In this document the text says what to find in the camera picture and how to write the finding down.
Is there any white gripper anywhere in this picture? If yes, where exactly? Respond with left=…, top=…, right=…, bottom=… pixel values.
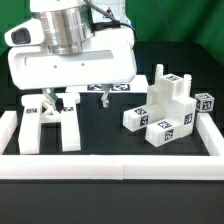
left=8, top=28, right=137, bottom=109

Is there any white chair back frame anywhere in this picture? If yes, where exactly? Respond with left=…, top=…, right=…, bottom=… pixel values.
left=18, top=93, right=81, bottom=154

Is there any white chair seat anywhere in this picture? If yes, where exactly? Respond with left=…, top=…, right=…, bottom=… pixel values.
left=146, top=64, right=196, bottom=138

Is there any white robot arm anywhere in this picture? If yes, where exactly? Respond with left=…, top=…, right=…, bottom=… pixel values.
left=4, top=0, right=136, bottom=107

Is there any white marker sheet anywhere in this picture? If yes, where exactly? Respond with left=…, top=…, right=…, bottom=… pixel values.
left=66, top=75, right=148, bottom=93

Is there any white left fence bar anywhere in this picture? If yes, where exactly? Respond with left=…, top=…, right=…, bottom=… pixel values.
left=0, top=111, right=18, bottom=155

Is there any white fence bar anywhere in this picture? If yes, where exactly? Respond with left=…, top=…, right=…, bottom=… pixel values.
left=196, top=113, right=224, bottom=157
left=0, top=111, right=18, bottom=155
left=0, top=155, right=224, bottom=180

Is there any white front fence bar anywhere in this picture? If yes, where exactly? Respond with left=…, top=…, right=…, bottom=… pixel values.
left=0, top=155, right=224, bottom=180

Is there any tilted white tagged cube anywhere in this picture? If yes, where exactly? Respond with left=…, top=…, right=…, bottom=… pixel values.
left=195, top=93, right=215, bottom=112

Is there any white right fence bar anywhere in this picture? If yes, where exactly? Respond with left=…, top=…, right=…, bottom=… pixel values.
left=196, top=113, right=224, bottom=157

